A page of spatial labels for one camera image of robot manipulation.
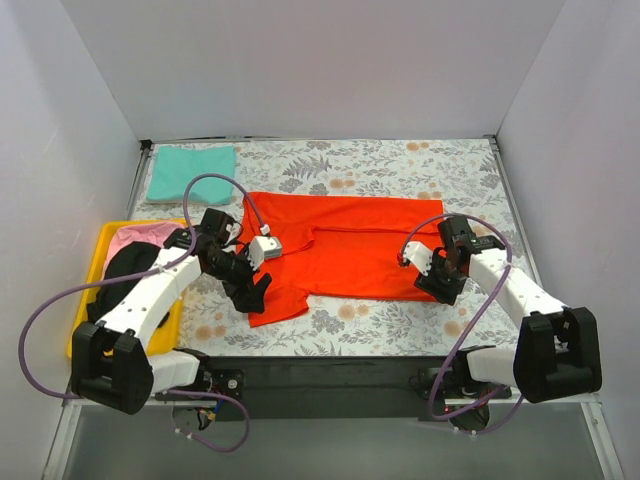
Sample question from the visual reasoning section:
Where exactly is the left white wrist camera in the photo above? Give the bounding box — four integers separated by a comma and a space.
247, 236, 283, 271

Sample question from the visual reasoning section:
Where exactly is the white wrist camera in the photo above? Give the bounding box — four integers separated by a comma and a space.
247, 236, 283, 271
398, 241, 433, 276

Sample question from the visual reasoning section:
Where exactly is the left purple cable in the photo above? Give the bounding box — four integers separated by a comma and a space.
17, 172, 274, 454

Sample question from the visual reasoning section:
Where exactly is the pink t shirt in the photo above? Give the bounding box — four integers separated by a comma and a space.
106, 221, 183, 263

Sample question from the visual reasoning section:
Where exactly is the folded teal t shirt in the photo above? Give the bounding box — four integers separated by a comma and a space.
146, 146, 237, 206

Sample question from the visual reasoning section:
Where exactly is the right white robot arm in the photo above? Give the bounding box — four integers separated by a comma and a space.
399, 214, 602, 403

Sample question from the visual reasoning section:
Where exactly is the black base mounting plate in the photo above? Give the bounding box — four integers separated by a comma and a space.
154, 355, 511, 424

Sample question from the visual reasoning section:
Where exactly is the orange t shirt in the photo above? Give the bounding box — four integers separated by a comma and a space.
241, 192, 443, 327

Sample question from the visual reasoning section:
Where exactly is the purple cable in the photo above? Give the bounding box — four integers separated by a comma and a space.
17, 172, 274, 454
397, 212, 526, 437

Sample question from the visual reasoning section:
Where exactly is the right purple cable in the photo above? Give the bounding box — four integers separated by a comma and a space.
397, 212, 526, 437

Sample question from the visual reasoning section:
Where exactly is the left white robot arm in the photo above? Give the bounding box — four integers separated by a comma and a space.
70, 209, 282, 414

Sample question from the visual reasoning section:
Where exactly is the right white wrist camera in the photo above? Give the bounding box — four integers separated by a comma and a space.
398, 241, 433, 276

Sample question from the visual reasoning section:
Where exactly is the black t shirt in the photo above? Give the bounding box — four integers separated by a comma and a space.
86, 241, 160, 323

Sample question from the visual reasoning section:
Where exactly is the yellow plastic tray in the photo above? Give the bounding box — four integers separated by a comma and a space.
87, 219, 186, 355

